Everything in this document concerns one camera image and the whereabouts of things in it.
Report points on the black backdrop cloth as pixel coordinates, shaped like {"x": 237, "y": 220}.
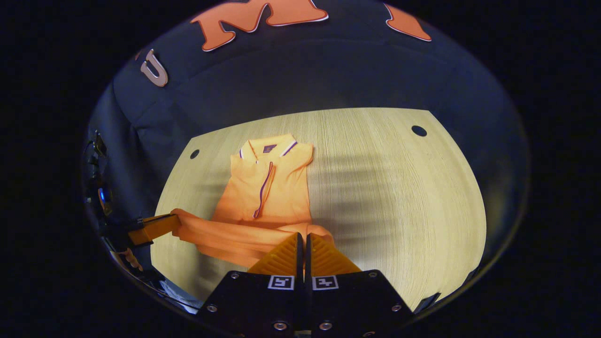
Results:
{"x": 328, "y": 75}

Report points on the orange T-shirt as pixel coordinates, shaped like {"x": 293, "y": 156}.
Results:
{"x": 272, "y": 188}

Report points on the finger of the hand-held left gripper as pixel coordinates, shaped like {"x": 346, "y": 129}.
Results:
{"x": 157, "y": 227}

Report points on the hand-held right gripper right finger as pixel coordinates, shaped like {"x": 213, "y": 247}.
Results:
{"x": 347, "y": 300}

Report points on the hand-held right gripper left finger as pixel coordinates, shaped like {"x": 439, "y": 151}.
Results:
{"x": 263, "y": 300}

